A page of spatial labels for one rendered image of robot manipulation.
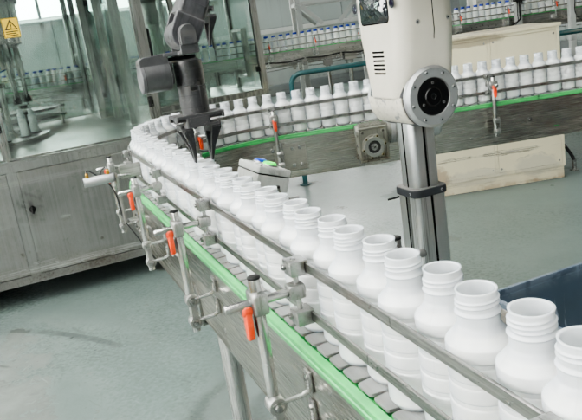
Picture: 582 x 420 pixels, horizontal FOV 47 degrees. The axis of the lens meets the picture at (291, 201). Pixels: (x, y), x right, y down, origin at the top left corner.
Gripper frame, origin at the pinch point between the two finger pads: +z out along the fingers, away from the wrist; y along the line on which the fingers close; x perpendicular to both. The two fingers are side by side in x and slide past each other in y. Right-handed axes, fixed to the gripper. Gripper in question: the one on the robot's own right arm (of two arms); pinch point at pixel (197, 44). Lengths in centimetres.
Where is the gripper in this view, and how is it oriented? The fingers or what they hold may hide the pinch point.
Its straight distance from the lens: 185.2
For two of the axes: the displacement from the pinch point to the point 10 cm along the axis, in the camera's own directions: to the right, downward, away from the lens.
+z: 1.3, 9.6, 2.4
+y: -9.1, 2.1, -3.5
